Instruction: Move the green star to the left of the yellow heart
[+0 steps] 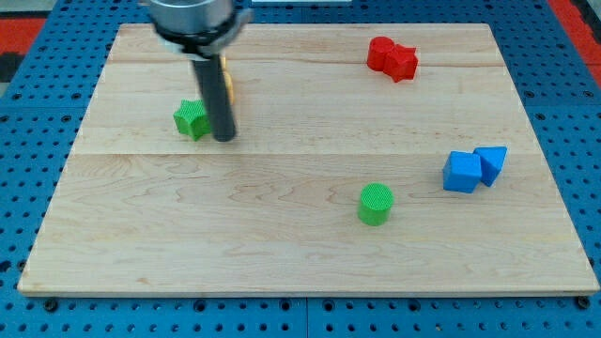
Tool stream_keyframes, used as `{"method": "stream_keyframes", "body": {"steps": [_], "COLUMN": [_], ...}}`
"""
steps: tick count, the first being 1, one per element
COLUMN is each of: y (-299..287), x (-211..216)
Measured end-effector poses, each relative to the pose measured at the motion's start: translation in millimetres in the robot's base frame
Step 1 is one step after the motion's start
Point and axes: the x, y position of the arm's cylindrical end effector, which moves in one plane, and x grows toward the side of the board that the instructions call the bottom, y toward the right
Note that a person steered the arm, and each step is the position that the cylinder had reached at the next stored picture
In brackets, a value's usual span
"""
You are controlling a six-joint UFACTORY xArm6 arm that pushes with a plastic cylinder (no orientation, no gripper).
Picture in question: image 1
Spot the blue triangle block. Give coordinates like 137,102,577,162
473,146,508,187

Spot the yellow heart block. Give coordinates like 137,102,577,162
220,56,235,104

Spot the light wooden board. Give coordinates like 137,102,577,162
18,23,599,298

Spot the red star block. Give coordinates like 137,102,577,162
382,44,419,83

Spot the green star block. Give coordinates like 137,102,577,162
173,100,211,141

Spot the red cylinder block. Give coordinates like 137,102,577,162
366,36,395,71

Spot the blue cube block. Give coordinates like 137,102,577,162
442,151,483,193

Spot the green cylinder block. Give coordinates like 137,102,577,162
357,182,394,226

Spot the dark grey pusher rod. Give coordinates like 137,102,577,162
192,54,237,142

